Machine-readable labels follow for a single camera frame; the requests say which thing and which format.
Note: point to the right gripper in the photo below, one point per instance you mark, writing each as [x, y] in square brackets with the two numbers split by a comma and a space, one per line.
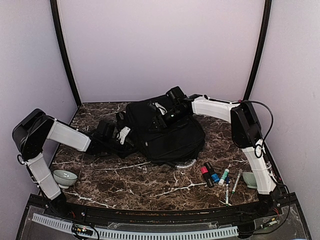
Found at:
[158, 120]

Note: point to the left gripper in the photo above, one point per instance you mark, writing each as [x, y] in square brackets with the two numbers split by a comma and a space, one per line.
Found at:
[125, 152]

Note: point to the black student bag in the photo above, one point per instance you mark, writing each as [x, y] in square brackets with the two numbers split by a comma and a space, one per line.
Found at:
[173, 145]

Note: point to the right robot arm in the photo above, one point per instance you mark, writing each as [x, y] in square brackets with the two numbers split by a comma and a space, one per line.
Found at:
[246, 131]

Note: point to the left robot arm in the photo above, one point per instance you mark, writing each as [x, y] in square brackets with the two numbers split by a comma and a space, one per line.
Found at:
[31, 134]

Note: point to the pink highlighter marker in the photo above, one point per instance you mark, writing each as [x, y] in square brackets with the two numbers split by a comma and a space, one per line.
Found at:
[207, 177]

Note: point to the left pale green bowl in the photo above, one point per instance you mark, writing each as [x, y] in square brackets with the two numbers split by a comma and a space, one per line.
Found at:
[64, 179]

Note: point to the pale green bowl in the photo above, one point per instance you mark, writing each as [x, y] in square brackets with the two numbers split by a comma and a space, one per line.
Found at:
[249, 179]
[64, 179]

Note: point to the blue highlighter marker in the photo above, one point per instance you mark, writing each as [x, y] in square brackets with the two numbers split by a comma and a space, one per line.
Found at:
[214, 176]

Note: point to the green whiteboard pen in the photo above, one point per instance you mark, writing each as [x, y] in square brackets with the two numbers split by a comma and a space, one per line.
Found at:
[236, 182]

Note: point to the right pale green bowl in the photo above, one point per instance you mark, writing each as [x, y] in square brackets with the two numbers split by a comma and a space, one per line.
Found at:
[249, 179]

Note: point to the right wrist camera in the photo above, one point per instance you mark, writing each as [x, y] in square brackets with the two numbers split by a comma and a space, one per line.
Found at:
[175, 95]

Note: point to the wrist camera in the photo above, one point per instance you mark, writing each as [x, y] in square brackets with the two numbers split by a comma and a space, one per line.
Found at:
[107, 130]
[175, 95]

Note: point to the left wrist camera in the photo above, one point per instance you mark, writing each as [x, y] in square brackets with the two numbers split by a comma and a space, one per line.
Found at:
[107, 130]

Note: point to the white slotted cable duct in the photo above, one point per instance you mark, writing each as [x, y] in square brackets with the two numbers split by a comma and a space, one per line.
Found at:
[126, 231]

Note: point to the left black frame post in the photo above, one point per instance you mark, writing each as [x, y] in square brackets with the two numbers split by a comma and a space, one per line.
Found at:
[63, 51]

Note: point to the black frame post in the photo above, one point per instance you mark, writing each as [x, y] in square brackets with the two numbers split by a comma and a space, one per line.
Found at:
[259, 49]
[63, 51]

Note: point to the right black frame post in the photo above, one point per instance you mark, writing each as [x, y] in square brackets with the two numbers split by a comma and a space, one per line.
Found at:
[259, 49]

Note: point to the black front rail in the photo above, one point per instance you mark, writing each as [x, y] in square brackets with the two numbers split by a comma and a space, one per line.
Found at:
[93, 212]

